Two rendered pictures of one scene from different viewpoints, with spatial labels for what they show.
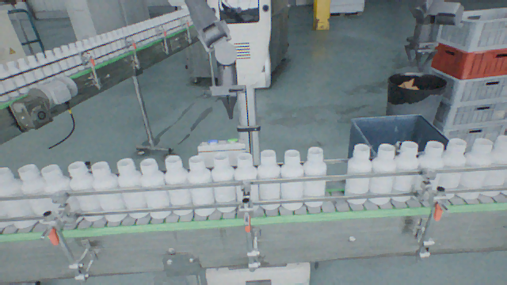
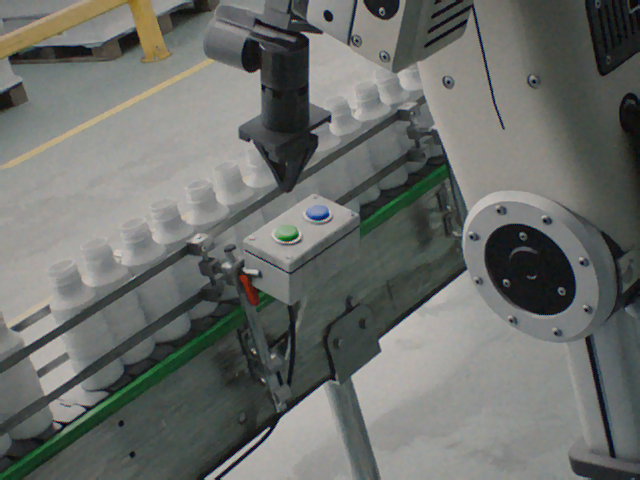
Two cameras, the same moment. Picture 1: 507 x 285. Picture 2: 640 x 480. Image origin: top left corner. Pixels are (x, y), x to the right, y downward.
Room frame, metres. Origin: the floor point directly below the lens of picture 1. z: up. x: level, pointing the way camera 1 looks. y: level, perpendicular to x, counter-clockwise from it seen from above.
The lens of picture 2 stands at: (2.04, -0.93, 1.72)
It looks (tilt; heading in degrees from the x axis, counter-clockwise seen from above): 22 degrees down; 139
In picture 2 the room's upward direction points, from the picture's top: 16 degrees counter-clockwise
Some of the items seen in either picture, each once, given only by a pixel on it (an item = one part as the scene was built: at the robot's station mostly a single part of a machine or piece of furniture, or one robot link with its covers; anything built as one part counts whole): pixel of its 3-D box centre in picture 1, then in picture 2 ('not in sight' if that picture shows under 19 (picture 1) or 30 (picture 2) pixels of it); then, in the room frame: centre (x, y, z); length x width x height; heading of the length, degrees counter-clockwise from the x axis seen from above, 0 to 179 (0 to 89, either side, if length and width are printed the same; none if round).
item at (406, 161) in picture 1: (403, 171); not in sight; (0.67, -0.37, 1.08); 0.06 x 0.06 x 0.17
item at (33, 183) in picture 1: (40, 194); (423, 105); (0.66, 0.58, 1.08); 0.06 x 0.06 x 0.17
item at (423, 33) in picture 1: (423, 34); not in sight; (1.11, -0.57, 1.33); 0.10 x 0.07 x 0.07; 1
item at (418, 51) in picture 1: (421, 56); not in sight; (1.09, -0.58, 1.26); 0.07 x 0.07 x 0.09; 1
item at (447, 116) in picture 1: (465, 105); not in sight; (2.63, -1.88, 0.33); 0.61 x 0.41 x 0.22; 97
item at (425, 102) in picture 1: (409, 115); not in sight; (2.52, -1.33, 0.32); 0.45 x 0.45 x 0.64
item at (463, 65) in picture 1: (481, 56); not in sight; (2.64, -1.89, 0.78); 0.61 x 0.41 x 0.22; 97
